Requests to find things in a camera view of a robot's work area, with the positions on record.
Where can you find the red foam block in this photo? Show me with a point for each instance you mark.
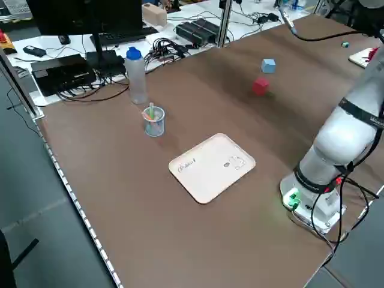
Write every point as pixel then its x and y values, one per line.
pixel 259 86

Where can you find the blue foam block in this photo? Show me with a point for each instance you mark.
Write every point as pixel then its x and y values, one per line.
pixel 268 66

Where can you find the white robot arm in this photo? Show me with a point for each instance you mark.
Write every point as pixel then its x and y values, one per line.
pixel 336 135

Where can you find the cream tray with rabbit print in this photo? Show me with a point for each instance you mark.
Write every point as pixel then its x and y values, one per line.
pixel 210 168

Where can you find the clear plastic pen cup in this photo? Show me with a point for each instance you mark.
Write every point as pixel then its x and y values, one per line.
pixel 154 126

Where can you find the green highlighter pen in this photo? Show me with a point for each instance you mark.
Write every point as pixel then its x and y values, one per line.
pixel 151 109

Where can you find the clear bottle with blue cap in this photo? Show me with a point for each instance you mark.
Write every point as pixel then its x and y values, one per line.
pixel 136 78

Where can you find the black finned power supply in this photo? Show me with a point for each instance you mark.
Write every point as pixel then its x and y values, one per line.
pixel 192 33
pixel 210 27

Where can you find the black keyboard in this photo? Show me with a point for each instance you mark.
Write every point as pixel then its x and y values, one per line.
pixel 126 36

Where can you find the light wooden box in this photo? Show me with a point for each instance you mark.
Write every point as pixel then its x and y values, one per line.
pixel 154 15

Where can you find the black monitor stand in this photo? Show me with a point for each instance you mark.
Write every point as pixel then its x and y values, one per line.
pixel 97 45

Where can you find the small black power adapter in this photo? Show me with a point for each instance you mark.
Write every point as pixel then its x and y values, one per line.
pixel 264 19

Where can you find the flat black electronics box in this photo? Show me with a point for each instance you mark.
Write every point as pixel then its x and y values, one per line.
pixel 60 72

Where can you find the black computer mouse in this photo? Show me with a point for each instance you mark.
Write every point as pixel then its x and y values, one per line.
pixel 63 39

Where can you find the black computer monitor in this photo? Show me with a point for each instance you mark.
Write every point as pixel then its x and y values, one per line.
pixel 75 15

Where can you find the blue green checkered cube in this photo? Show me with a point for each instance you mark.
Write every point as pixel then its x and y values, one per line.
pixel 345 44

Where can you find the small black handheld device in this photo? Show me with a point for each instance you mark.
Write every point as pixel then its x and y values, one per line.
pixel 34 51

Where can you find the red emergency stop button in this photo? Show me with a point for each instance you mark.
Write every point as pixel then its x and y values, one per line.
pixel 3 37

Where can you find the aluminium frame post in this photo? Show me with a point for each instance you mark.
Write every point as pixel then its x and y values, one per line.
pixel 225 24

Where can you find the aluminium table edge rail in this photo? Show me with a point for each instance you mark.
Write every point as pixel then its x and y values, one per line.
pixel 18 87

